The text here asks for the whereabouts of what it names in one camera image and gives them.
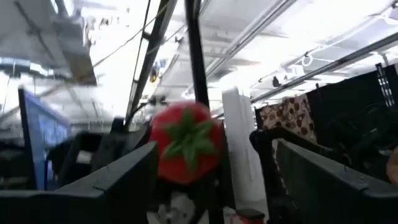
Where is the black aluminium rig frame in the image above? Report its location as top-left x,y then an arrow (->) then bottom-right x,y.
123,0 -> 210,131

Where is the colourful patterned cloth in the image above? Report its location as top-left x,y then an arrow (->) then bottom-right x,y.
257,94 -> 318,144

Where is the red tomato green calyx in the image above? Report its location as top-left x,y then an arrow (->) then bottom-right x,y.
148,100 -> 225,185

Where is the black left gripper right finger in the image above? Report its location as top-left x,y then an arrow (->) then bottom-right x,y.
275,138 -> 398,224

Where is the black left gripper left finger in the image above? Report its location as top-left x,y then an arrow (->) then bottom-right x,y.
0,141 -> 160,224

